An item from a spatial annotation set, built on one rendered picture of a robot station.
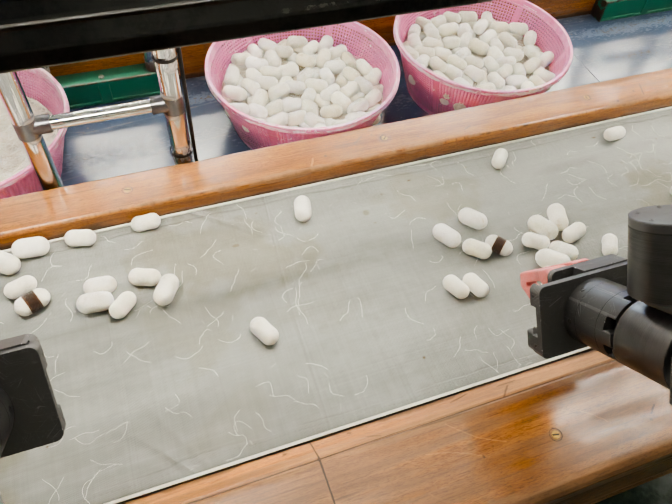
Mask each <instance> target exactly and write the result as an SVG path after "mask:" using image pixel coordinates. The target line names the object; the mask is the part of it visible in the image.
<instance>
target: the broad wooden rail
mask: <svg viewBox="0 0 672 504"><path fill-rule="evenodd" d="M669 400H670V389H668V388H666V387H664V386H662V385H660V384H658V383H657V382H655V381H653V380H651V379H649V378H647V377H645V376H643V375H642V374H640V373H638V372H636V371H634V370H632V369H630V368H628V367H627V366H625V365H623V364H621V363H619V362H617V361H615V360H613V359H612V358H610V357H608V356H606V355H604V354H602V353H600V352H598V351H597V350H595V349H592V350H589V351H586V352H583V353H580V354H577V355H574V356H571V357H568V358H565V359H562V360H559V361H556V362H553V363H550V364H546V365H543V366H540V367H537V368H534V369H531V370H528V371H525V372H522V373H519V374H516V375H513V376H510V377H507V378H504V379H501V380H498V381H495V382H492V383H489V384H485V385H482V386H479V387H476V388H473V389H470V390H467V391H464V392H461V393H458V394H455V395H452V396H449V397H446V398H443V399H440V400H437V401H434V402H431V403H427V404H424V405H421V406H418V407H415V408H412V409H409V410H406V411H403V412H400V413H397V414H394V415H391V416H388V417H385V418H382V419H379V420H376V421H373V422H369V423H366V424H363V425H360V426H357V427H354V428H351V429H348V430H345V431H342V432H339V433H336V434H333V435H330V436H327V437H324V438H321V439H318V440H315V441H312V442H308V443H305V444H302V445H299V446H296V447H293V448H290V449H287V450H284V451H281V452H278V453H275V454H272V455H269V456H266V457H263V458H260V459H257V460H254V461H250V462H247V463H244V464H241V465H238V466H235V467H232V468H229V469H226V470H223V471H220V472H217V473H214V474H211V475H208V476H205V477H202V478H199V479H196V480H192V481H189V482H186V483H183V484H180V485H177V486H174V487H171V488H168V489H165V490H162V491H159V492H156V493H153V494H150V495H147V496H144V497H141V498H138V499H135V500H131V501H128V502H125V503H122V504H595V503H597V502H600V501H602V500H605V499H607V498H610V497H612V496H615V495H617V494H620V493H622V492H625V491H627V490H630V489H632V488H634V487H637V486H639V485H642V484H644V483H647V482H649V481H652V480H654V479H657V478H659V477H662V476H664V475H667V474H669V473H671V472H672V405H671V404H670V403H669Z"/></svg>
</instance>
